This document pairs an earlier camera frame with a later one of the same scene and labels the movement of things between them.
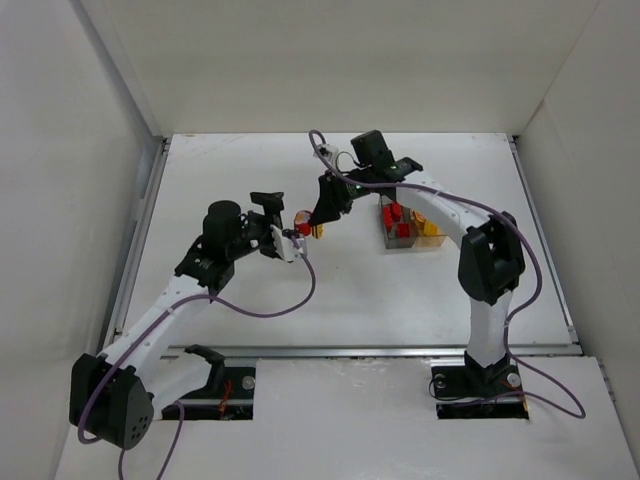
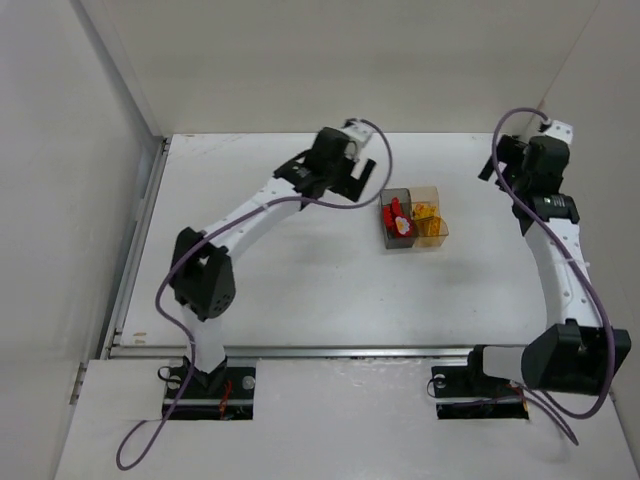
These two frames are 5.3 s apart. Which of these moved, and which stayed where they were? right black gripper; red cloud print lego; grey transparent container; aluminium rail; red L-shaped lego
Moved: right black gripper; red cloud print lego
Stayed: red L-shaped lego; aluminium rail; grey transparent container
